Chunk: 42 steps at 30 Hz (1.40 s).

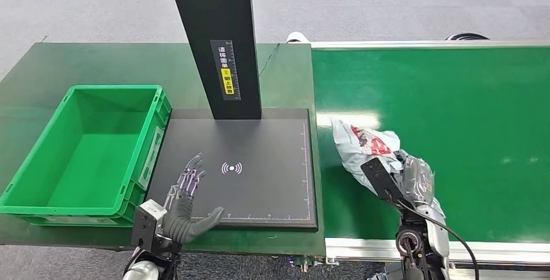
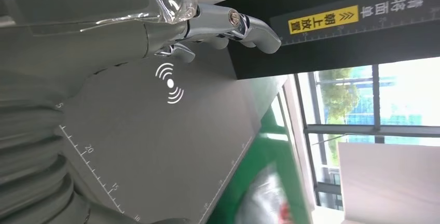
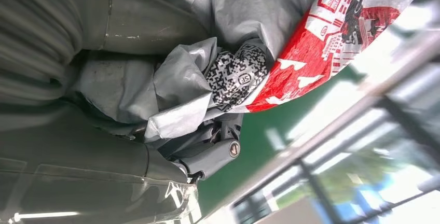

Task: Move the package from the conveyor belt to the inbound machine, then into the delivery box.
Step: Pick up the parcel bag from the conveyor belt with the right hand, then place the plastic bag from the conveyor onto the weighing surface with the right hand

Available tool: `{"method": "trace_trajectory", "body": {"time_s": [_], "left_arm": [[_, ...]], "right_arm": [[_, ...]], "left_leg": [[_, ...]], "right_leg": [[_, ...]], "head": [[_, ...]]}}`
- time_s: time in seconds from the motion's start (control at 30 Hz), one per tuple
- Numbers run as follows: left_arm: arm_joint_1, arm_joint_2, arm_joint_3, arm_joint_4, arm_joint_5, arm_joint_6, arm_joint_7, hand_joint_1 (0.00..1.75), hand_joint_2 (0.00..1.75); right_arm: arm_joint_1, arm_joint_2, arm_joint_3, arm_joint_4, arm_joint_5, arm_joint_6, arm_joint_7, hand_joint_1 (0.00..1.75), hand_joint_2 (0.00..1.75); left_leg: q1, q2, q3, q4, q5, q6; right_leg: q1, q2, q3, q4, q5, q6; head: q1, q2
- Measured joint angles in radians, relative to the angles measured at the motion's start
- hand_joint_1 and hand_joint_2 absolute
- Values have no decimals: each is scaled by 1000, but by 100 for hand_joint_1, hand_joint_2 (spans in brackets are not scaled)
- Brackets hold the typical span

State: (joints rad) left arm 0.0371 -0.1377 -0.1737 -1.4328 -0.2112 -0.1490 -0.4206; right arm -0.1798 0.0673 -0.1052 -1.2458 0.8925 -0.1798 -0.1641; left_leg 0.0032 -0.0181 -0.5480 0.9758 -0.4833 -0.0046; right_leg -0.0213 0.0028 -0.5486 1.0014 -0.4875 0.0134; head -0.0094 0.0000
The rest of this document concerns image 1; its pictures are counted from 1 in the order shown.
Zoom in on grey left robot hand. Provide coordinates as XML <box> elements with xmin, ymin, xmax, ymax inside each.
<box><xmin>162</xmin><ymin>153</ymin><xmax>226</xmax><ymax>244</ymax></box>

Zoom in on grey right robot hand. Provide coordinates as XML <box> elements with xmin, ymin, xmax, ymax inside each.
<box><xmin>401</xmin><ymin>156</ymin><xmax>435</xmax><ymax>206</ymax></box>

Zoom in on grey mailer package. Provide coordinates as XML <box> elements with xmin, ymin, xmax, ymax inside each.
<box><xmin>329</xmin><ymin>117</ymin><xmax>446</xmax><ymax>219</ymax></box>

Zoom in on green conveyor belt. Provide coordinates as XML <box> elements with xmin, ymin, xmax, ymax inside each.
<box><xmin>311</xmin><ymin>47</ymin><xmax>550</xmax><ymax>244</ymax></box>

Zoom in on clear crate label holder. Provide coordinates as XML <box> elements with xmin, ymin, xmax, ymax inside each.
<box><xmin>138</xmin><ymin>126</ymin><xmax>165</xmax><ymax>191</ymax></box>

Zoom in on green plastic crate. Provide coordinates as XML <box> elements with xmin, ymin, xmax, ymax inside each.
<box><xmin>0</xmin><ymin>84</ymin><xmax>172</xmax><ymax>228</ymax></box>

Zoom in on metal connectors under table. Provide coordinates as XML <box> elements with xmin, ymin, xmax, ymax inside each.
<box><xmin>287</xmin><ymin>255</ymin><xmax>341</xmax><ymax>272</ymax></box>

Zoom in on black curved floor object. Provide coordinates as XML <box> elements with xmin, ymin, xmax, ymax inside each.
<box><xmin>445</xmin><ymin>33</ymin><xmax>491</xmax><ymax>42</ymax></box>

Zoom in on black yellow column label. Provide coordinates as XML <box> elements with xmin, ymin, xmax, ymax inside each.
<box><xmin>209</xmin><ymin>40</ymin><xmax>241</xmax><ymax>102</ymax></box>

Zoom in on black scanner column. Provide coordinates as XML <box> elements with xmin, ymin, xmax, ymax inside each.
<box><xmin>164</xmin><ymin>0</ymin><xmax>263</xmax><ymax>121</ymax></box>

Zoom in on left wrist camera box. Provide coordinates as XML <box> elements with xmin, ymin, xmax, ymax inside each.
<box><xmin>130</xmin><ymin>199</ymin><xmax>167</xmax><ymax>249</ymax></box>

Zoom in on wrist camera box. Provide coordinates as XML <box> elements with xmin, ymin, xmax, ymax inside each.
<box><xmin>130</xmin><ymin>199</ymin><xmax>167</xmax><ymax>249</ymax></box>
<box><xmin>361</xmin><ymin>157</ymin><xmax>405</xmax><ymax>205</ymax></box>

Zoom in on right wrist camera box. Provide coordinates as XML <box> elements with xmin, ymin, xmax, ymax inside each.
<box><xmin>361</xmin><ymin>157</ymin><xmax>405</xmax><ymax>205</ymax></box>

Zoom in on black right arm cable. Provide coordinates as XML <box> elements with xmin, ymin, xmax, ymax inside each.
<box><xmin>398</xmin><ymin>200</ymin><xmax>481</xmax><ymax>280</ymax></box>

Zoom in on black scanner base plate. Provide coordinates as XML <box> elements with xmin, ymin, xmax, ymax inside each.
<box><xmin>146</xmin><ymin>108</ymin><xmax>319</xmax><ymax>231</ymax></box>

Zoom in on wide aluminium conveyor rail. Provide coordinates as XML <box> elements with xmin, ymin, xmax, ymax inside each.
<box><xmin>325</xmin><ymin>237</ymin><xmax>550</xmax><ymax>268</ymax></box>

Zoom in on thin aluminium conveyor rail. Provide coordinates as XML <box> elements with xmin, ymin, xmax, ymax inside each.
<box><xmin>310</xmin><ymin>40</ymin><xmax>550</xmax><ymax>51</ymax></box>

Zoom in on thin black table cable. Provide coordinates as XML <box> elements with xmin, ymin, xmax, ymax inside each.
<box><xmin>259</xmin><ymin>43</ymin><xmax>281</xmax><ymax>77</ymax></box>

